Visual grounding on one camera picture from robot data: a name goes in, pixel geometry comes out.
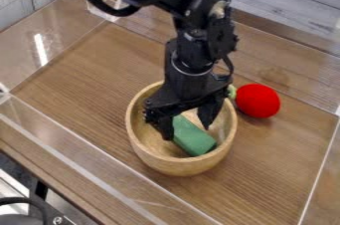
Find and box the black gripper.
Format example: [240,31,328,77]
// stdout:
[143,39,234,141]

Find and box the green rectangular block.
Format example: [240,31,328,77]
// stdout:
[172,115,216,156]

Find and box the brown wooden bowl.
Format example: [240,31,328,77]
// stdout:
[126,82,238,176]

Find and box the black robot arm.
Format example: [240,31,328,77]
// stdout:
[88,0,239,140]

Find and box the red plush strawberry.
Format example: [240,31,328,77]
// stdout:
[227,84,282,118]

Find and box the clear acrylic front wall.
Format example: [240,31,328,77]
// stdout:
[0,85,222,225]

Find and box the black table clamp bracket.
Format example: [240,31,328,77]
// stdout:
[0,177,80,225]

